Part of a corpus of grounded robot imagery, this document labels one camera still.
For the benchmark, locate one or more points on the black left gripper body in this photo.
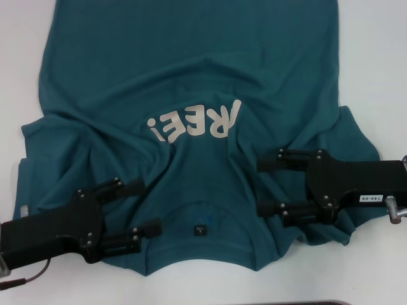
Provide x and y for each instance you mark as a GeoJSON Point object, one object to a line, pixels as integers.
{"type": "Point", "coordinates": [63, 228]}

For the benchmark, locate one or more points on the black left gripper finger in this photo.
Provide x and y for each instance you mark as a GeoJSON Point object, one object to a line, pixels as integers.
{"type": "Point", "coordinates": [127, 241]}
{"type": "Point", "coordinates": [119, 189]}

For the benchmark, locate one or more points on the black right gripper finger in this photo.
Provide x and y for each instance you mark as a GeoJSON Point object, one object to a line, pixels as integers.
{"type": "Point", "coordinates": [299, 213]}
{"type": "Point", "coordinates": [286, 163]}

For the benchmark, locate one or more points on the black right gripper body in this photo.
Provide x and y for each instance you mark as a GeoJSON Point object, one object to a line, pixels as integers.
{"type": "Point", "coordinates": [343, 181]}

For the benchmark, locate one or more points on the teal t-shirt with white print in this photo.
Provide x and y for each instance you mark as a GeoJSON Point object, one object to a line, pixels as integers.
{"type": "Point", "coordinates": [190, 79]}

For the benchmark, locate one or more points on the silver left camera mount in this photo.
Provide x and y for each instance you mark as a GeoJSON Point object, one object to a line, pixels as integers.
{"type": "Point", "coordinates": [24, 212]}

